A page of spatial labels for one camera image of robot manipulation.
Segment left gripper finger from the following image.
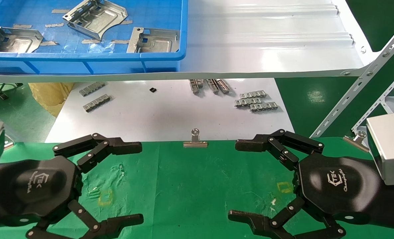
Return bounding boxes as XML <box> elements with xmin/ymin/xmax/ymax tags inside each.
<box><xmin>26</xmin><ymin>199</ymin><xmax>144</xmax><ymax>239</ymax></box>
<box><xmin>52</xmin><ymin>133</ymin><xmax>143</xmax><ymax>174</ymax></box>

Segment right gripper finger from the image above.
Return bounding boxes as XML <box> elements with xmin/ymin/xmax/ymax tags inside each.
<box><xmin>235</xmin><ymin>129</ymin><xmax>325</xmax><ymax>171</ymax></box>
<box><xmin>228</xmin><ymin>197</ymin><xmax>347</xmax><ymax>239</ymax></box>

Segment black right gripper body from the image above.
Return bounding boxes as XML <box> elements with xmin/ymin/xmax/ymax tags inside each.
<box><xmin>298</xmin><ymin>153</ymin><xmax>383</xmax><ymax>225</ymax></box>

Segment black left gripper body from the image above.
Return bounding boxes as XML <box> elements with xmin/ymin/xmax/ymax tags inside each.
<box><xmin>0</xmin><ymin>156</ymin><xmax>83</xmax><ymax>229</ymax></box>

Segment stamped sheet metal bracket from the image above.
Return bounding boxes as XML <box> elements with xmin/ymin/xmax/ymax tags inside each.
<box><xmin>0</xmin><ymin>27</ymin><xmax>44</xmax><ymax>53</ymax></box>
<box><xmin>126</xmin><ymin>27</ymin><xmax>180</xmax><ymax>53</ymax></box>
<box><xmin>62</xmin><ymin>0</ymin><xmax>128</xmax><ymax>41</ymax></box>

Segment green table cloth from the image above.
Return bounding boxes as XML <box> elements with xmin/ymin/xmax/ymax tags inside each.
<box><xmin>0</xmin><ymin>137</ymin><xmax>394</xmax><ymax>239</ymax></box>

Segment yellow plastic bag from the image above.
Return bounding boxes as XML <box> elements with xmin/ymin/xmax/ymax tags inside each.
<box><xmin>28</xmin><ymin>82</ymin><xmax>74</xmax><ymax>117</ymax></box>

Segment blue plastic bin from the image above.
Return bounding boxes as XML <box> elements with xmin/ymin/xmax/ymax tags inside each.
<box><xmin>0</xmin><ymin>0</ymin><xmax>188</xmax><ymax>75</ymax></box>

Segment white perforated shelf strut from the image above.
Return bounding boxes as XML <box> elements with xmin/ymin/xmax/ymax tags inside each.
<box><xmin>352</xmin><ymin>66</ymin><xmax>394</xmax><ymax>132</ymax></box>
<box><xmin>310</xmin><ymin>18</ymin><xmax>394</xmax><ymax>138</ymax></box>

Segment white shelf board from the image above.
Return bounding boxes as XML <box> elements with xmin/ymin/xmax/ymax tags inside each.
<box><xmin>0</xmin><ymin>0</ymin><xmax>380</xmax><ymax>83</ymax></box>

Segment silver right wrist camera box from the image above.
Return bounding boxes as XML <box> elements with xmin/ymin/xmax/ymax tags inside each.
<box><xmin>365</xmin><ymin>112</ymin><xmax>394</xmax><ymax>186</ymax></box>

